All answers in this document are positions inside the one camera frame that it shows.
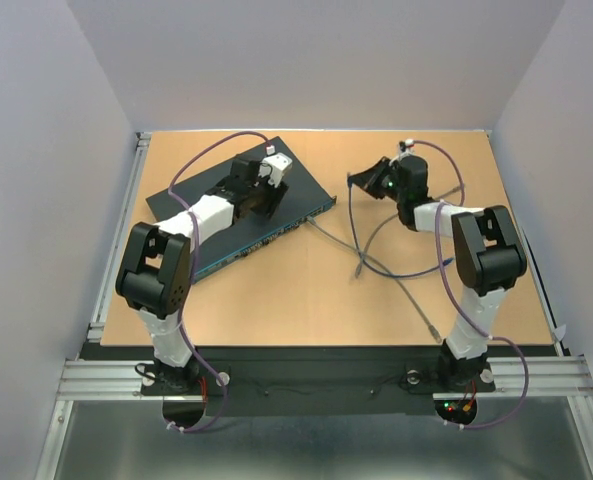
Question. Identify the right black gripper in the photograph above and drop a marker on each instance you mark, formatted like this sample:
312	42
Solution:
368	179

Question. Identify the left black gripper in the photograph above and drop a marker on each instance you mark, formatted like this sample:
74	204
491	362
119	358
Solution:
275	196

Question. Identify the grey ethernet cable long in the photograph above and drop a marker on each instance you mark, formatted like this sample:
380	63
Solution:
371	240

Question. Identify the grey ethernet cable short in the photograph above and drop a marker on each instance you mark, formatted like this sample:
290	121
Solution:
371	263

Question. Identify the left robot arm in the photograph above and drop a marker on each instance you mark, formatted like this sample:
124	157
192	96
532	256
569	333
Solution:
160	260

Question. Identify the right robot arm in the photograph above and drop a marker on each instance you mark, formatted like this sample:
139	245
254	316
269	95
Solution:
479	253

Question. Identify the metal sheet panel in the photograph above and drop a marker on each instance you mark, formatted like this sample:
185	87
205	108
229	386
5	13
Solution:
128	440

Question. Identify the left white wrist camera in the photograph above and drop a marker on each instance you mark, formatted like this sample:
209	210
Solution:
274	168

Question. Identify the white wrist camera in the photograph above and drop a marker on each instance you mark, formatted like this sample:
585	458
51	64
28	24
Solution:
405	148
274	168

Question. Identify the dark blue network switch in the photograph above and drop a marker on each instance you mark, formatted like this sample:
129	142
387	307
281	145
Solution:
304	198

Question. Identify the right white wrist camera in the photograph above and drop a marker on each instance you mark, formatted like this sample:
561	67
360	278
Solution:
405	148

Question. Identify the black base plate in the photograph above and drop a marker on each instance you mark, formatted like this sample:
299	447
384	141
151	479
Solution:
304	381

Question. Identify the aluminium left side rail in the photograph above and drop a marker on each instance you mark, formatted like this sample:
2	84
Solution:
99	315

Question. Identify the aluminium rail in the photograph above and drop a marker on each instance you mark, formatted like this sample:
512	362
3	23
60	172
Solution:
99	315
118	380

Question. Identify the aluminium front rail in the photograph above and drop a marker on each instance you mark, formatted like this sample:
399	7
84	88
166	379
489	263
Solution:
118	380

